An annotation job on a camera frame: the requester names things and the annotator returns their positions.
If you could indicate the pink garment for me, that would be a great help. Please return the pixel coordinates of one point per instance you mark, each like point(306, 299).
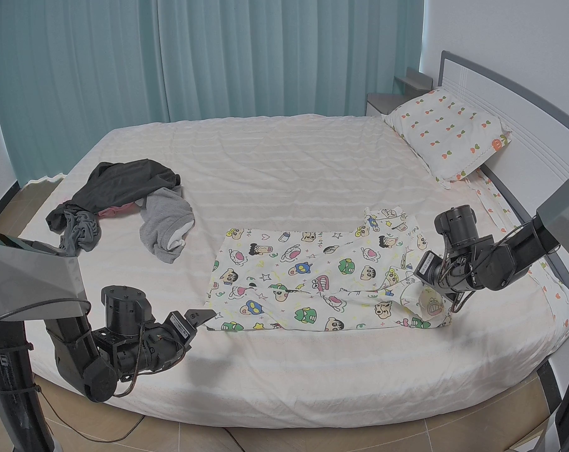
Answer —
point(112, 211)

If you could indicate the grey bedside table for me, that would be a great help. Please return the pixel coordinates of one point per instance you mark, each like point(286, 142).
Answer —
point(383, 104)

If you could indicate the black garment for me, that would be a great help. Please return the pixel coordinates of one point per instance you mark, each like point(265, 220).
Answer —
point(119, 186)

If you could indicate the light grey garment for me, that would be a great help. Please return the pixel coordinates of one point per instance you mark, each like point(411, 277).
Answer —
point(164, 222)

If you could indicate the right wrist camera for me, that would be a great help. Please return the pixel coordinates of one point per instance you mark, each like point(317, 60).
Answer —
point(440, 224)

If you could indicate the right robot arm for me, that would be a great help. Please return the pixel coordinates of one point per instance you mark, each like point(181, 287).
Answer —
point(515, 257)

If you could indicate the blue-green curtain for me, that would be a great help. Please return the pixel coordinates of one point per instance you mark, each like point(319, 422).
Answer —
point(242, 45)

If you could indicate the white printed pillow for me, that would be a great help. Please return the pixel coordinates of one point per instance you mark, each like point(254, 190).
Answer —
point(447, 132)

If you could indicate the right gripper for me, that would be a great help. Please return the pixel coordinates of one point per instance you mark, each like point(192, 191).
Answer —
point(444, 276)

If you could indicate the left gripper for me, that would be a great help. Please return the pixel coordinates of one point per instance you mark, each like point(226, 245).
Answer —
point(164, 346)

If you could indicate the bed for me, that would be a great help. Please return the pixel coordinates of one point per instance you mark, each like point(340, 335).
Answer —
point(289, 172)

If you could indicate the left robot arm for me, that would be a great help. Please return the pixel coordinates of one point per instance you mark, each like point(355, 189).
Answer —
point(77, 360)

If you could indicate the dark grey garment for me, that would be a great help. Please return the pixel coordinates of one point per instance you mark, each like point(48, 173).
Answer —
point(79, 231)

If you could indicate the white printed pyjama top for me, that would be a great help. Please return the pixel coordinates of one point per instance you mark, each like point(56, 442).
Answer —
point(312, 271)

